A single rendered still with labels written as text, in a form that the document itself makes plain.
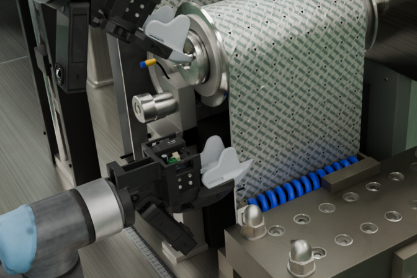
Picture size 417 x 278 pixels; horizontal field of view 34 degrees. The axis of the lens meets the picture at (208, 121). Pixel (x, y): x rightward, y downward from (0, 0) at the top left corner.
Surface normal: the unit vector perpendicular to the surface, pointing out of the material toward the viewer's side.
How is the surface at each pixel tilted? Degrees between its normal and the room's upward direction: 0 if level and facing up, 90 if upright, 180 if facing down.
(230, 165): 90
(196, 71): 90
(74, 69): 89
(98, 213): 61
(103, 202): 44
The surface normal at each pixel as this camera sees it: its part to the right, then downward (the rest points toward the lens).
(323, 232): -0.07, -0.87
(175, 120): -0.86, 0.30
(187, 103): 0.51, 0.40
